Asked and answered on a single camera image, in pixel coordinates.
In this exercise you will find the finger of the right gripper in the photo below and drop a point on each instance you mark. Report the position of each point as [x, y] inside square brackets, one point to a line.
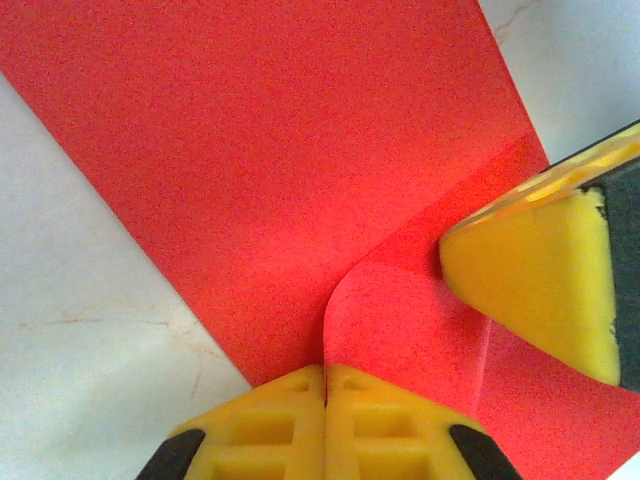
[540, 275]

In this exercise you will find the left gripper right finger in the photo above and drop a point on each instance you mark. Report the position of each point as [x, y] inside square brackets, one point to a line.
[395, 435]

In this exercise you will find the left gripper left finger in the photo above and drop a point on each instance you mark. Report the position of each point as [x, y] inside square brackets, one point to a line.
[260, 430]

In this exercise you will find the red paper sheet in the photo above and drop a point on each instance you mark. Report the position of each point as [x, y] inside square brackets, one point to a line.
[280, 150]

